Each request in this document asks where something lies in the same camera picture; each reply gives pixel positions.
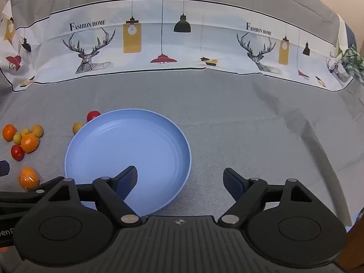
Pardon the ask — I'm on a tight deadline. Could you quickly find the blue round plate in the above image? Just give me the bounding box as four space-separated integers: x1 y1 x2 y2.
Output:
64 108 192 217

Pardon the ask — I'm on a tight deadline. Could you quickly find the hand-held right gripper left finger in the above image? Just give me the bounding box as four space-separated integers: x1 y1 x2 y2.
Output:
30 165 143 227

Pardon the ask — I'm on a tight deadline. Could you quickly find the green checked cloth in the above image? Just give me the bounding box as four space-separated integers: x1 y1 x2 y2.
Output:
341 45 364 86

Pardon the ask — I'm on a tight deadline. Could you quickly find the orange tangerine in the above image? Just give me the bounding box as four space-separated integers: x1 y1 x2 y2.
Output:
20 133 39 153
18 167 40 190
3 124 17 142

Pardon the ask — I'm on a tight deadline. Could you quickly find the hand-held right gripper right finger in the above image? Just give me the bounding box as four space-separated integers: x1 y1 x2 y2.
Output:
217 167 327 226

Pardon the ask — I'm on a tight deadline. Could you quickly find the deer and lamp printed cloth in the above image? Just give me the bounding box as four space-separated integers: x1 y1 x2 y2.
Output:
0 0 356 93

